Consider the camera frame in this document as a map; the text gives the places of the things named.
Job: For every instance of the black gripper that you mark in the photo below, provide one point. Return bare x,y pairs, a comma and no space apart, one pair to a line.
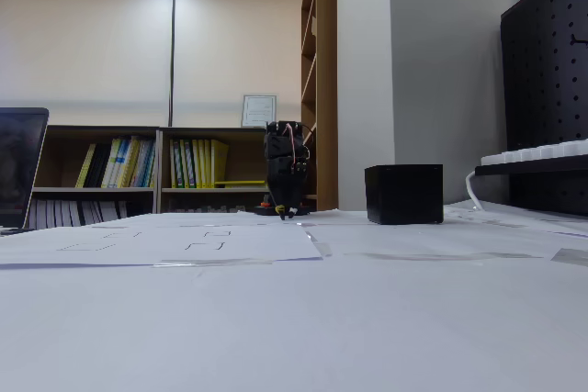
283,174

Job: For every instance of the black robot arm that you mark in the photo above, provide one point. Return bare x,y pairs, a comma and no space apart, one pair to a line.
278,139

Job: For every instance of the black plastic bin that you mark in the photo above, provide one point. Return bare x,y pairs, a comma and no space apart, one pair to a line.
404,194

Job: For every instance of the clear tape strip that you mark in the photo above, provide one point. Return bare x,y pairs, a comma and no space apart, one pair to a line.
441,255
321,245
211,262

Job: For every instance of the paper sheet with drawn squares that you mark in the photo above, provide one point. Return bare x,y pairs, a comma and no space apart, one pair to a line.
248,245

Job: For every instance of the yellow ruler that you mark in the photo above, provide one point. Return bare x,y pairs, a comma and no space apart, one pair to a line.
239,182

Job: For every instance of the low wooden bookshelf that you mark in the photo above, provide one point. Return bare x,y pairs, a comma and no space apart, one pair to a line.
243,153
59,135

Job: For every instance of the framed white certificate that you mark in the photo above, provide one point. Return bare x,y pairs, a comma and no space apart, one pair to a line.
259,110

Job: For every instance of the tall wooden bookshelf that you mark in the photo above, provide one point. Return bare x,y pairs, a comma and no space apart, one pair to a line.
326,89

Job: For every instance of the yellow thin book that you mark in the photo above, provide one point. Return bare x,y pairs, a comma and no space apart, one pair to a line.
86,166

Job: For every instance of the white power strip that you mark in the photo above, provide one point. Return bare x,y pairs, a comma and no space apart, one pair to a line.
542,151

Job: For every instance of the black laptop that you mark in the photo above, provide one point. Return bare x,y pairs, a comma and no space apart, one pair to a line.
20,167

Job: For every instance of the black pegboard panel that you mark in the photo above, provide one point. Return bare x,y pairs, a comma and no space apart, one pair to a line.
546,80

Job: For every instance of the dark vertical wall conduit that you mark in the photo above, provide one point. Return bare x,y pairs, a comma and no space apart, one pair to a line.
173,52

